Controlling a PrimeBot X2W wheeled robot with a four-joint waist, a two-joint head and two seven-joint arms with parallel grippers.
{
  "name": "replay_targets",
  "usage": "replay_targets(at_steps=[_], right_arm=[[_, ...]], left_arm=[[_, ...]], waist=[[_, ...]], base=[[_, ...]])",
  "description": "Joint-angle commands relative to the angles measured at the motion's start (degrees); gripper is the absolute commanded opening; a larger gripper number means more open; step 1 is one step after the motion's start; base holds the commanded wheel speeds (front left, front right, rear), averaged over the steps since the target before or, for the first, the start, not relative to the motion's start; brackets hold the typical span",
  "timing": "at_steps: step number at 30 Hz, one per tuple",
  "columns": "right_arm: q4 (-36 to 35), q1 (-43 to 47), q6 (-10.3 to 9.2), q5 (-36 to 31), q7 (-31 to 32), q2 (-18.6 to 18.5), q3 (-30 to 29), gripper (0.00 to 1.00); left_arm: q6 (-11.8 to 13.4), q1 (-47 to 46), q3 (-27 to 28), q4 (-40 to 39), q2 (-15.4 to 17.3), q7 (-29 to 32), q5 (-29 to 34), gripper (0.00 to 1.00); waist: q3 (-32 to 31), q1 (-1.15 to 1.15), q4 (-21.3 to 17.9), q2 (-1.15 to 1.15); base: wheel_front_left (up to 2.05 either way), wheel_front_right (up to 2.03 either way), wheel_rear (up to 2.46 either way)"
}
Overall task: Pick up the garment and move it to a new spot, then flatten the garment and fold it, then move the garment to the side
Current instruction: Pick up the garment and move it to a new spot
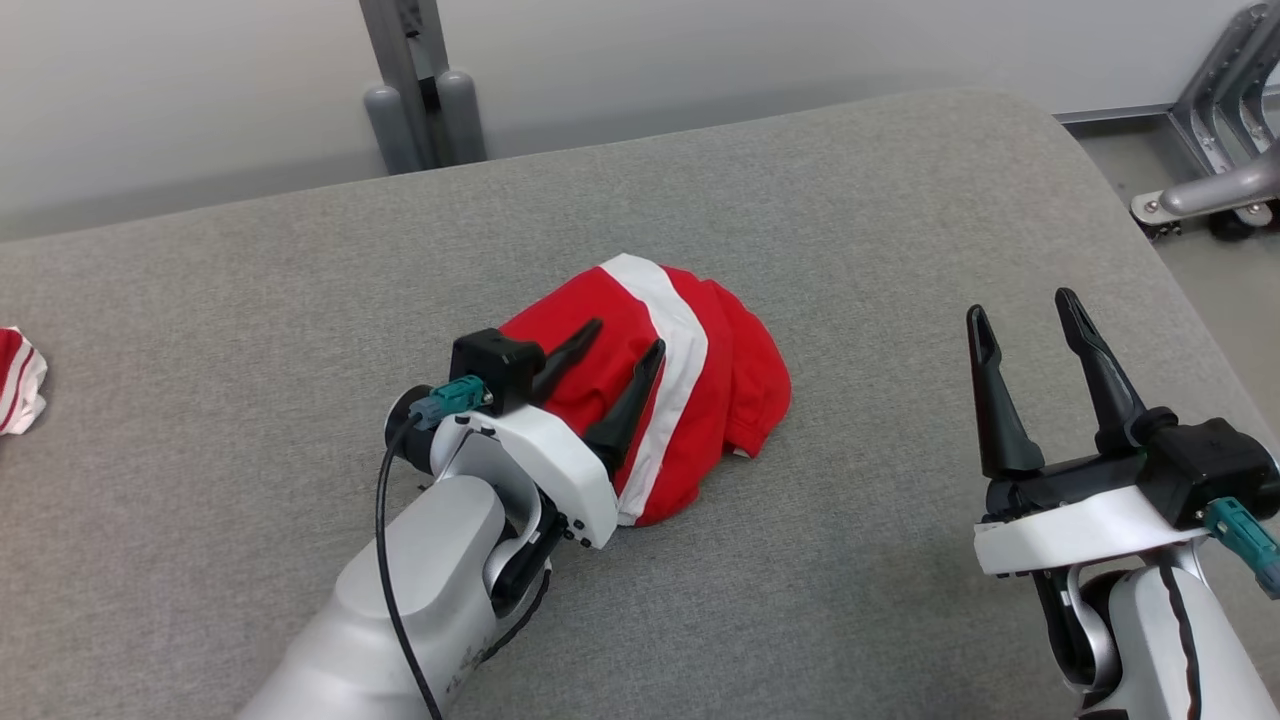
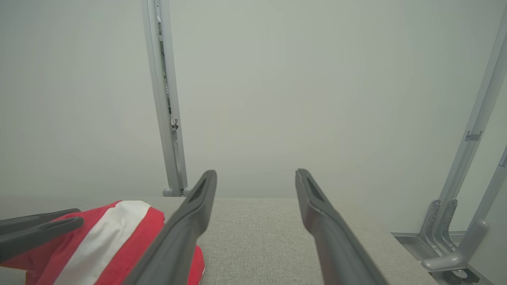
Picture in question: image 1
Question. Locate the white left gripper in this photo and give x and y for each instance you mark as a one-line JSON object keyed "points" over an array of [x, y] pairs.
{"points": [[560, 470]]}

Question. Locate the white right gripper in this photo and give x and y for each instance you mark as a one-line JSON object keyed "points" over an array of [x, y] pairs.
{"points": [[1080, 525]]}

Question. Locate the red shorts with white stripe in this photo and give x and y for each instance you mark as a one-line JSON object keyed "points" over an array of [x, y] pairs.
{"points": [[730, 370]]}

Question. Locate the red white jersey shirt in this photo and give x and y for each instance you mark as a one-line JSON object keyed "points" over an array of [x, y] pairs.
{"points": [[15, 385]]}

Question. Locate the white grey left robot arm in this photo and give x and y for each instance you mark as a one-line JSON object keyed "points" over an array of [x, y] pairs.
{"points": [[420, 590]]}

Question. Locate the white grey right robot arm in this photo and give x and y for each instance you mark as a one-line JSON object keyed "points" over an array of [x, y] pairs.
{"points": [[1150, 640]]}

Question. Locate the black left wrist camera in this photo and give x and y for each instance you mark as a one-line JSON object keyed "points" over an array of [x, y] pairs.
{"points": [[495, 365]]}

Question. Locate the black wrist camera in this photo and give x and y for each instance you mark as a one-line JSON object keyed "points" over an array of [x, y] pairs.
{"points": [[1210, 465], [495, 365]]}

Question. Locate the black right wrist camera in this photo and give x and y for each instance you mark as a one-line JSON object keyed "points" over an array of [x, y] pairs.
{"points": [[1210, 465]]}

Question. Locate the grey metal frame with casters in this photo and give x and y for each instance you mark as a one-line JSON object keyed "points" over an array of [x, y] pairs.
{"points": [[1215, 120]]}

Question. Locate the grey metal post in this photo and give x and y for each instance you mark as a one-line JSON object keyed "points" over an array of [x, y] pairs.
{"points": [[425, 110]]}

